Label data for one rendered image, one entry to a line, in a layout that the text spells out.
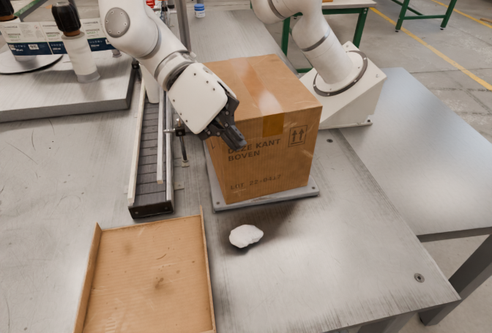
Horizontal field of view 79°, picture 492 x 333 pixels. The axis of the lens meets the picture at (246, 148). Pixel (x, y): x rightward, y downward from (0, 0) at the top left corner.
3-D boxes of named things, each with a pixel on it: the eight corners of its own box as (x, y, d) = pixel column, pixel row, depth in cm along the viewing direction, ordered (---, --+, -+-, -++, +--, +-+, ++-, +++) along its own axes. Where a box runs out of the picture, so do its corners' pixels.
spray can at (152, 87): (148, 97, 116) (136, 45, 103) (162, 96, 117) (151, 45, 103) (148, 105, 112) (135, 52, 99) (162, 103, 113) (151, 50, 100)
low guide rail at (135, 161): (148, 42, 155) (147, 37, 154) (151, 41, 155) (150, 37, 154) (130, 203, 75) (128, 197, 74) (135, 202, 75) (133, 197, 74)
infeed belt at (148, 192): (154, 17, 201) (153, 11, 199) (166, 17, 202) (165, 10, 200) (136, 216, 79) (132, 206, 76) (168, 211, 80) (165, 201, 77)
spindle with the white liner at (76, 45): (80, 74, 131) (50, 0, 111) (101, 72, 132) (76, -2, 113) (75, 84, 124) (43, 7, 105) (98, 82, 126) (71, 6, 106)
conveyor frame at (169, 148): (152, 19, 202) (151, 12, 199) (169, 18, 203) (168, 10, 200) (132, 219, 79) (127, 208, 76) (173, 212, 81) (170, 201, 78)
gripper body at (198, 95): (206, 56, 59) (242, 98, 57) (176, 94, 63) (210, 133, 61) (183, 52, 52) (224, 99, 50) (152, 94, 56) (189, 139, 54)
